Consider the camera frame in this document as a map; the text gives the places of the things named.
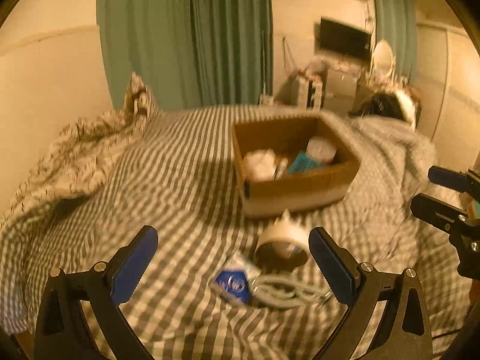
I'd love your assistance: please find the white bear figurine toy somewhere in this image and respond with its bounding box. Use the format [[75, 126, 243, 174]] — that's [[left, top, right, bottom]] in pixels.
[[255, 210, 310, 272]]

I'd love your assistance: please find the blue foil snack packet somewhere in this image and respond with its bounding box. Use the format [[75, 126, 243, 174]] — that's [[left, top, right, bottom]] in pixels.
[[287, 151, 329, 176]]

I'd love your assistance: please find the white tube with barcode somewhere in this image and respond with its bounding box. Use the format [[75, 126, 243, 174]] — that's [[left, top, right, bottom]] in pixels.
[[273, 157, 289, 180]]

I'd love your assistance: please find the black and white jacket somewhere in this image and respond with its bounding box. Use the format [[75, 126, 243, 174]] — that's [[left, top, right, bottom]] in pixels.
[[348, 89, 422, 129]]

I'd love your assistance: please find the white louvered wardrobe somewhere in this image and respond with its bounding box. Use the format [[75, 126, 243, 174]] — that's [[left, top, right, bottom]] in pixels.
[[414, 24, 479, 168]]

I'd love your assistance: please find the blue tissue pack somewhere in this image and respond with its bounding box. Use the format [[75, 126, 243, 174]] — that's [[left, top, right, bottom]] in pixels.
[[211, 252, 261, 305]]

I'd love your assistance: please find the white lidded round jar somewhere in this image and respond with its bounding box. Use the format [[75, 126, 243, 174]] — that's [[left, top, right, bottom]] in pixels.
[[306, 136, 337, 164]]

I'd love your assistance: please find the oval vanity mirror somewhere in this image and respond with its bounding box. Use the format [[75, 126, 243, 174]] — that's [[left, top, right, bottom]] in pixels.
[[370, 39, 396, 80]]

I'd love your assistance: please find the brown cardboard box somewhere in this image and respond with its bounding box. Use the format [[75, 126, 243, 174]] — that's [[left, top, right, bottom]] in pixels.
[[231, 112, 360, 219]]

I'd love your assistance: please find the grey checkered bed cover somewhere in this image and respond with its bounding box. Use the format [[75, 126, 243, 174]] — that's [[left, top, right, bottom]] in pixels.
[[1, 106, 470, 359]]

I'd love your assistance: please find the grey mini fridge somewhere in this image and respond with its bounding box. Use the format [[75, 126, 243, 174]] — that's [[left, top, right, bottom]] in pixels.
[[323, 68, 358, 116]]

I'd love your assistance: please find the floral patterned quilt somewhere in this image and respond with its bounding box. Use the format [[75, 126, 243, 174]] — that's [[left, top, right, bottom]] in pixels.
[[1, 108, 149, 224]]

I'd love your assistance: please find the white suitcase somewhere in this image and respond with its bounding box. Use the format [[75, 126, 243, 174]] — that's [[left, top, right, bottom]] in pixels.
[[292, 76, 323, 111]]

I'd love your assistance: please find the small green curtain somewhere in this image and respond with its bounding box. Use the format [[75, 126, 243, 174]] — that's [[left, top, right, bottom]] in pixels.
[[374, 0, 417, 82]]

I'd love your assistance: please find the checkered pillow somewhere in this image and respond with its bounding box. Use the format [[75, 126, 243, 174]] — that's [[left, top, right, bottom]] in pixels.
[[122, 72, 164, 119]]

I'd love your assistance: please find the large green curtain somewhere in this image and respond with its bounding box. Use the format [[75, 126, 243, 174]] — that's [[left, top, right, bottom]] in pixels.
[[96, 0, 273, 111]]

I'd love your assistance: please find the white coiled cable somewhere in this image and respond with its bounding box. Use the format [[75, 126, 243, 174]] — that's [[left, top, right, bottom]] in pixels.
[[250, 273, 333, 310]]

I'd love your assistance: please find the black wall television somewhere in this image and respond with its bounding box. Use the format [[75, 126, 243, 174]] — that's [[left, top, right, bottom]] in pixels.
[[318, 18, 372, 61]]

